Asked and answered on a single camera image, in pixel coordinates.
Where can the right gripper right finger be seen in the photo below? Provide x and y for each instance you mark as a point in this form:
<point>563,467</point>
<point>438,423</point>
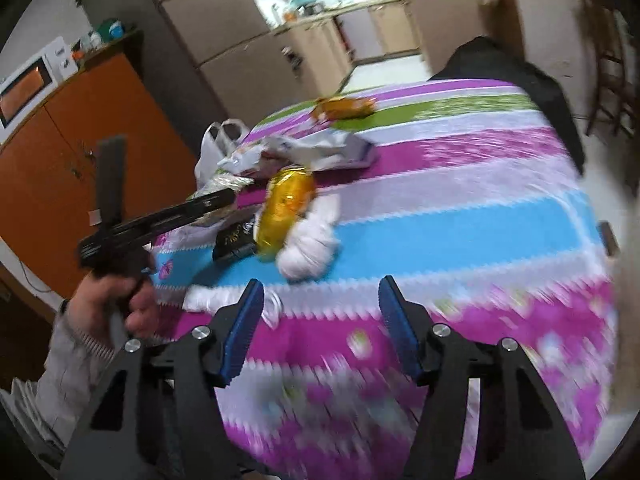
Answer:
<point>402,319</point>

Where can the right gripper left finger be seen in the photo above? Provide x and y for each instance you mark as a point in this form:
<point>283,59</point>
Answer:
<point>239,323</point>

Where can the white paper towel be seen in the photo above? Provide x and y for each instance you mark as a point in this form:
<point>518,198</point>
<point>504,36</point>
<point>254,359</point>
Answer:
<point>311,244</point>

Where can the grey jacket left forearm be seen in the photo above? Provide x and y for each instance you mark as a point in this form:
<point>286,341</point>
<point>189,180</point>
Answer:
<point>73,368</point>

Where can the kitchen counter cabinets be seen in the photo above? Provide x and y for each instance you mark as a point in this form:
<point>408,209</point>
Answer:
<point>332,44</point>

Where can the person's left hand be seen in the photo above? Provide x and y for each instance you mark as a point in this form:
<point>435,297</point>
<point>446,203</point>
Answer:
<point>90,310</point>

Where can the black small packet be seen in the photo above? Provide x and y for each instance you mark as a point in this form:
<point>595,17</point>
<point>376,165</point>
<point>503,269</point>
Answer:
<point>235,242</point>

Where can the orange wooden cabinet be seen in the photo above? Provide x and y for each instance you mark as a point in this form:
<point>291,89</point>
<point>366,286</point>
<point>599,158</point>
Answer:
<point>47,168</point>

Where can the colourful striped tablecloth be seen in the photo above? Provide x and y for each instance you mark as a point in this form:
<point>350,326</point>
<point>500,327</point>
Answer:
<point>475,209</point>

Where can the yellow foil snack bag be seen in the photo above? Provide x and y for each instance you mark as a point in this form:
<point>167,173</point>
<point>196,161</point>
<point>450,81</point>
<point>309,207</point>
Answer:
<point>289,193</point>

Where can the white plastic bag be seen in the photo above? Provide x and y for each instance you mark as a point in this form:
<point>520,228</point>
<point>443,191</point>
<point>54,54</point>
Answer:
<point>219,141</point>

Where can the white crumpled wrapper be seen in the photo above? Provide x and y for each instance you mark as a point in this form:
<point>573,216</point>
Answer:
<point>321,151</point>

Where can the white microwave oven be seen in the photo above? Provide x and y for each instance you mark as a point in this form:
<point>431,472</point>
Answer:
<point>32,82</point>

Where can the orange snack box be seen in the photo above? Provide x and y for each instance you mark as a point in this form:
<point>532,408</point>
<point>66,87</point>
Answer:
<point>342,108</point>

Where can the beige refrigerator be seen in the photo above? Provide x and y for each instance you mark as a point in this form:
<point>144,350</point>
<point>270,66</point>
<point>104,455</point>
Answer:
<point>205,61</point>

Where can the wooden chair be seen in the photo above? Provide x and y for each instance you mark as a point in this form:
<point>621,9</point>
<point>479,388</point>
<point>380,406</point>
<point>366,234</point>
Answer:
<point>613,94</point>

